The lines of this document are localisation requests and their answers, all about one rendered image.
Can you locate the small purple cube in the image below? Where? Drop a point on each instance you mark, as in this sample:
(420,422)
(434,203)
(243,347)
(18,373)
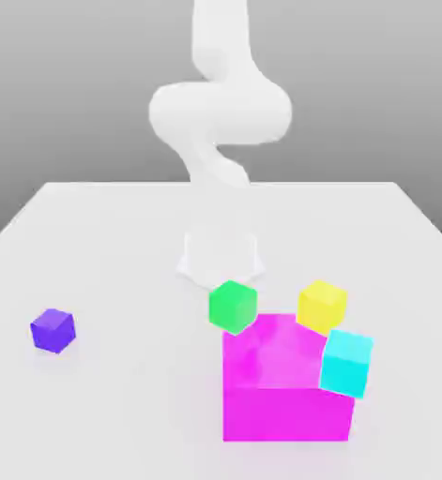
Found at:
(52,330)

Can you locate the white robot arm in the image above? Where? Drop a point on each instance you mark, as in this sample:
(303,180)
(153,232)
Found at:
(220,112)

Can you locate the small yellow cube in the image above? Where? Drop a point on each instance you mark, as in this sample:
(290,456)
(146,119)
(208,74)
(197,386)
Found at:
(321,306)

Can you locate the small green cube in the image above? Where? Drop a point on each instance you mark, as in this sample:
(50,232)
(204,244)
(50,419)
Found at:
(232,307)

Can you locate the large magenta box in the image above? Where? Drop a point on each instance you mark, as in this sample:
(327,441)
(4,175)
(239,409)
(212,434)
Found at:
(280,397)

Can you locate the small cyan cube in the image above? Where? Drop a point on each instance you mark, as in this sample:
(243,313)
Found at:
(346,365)

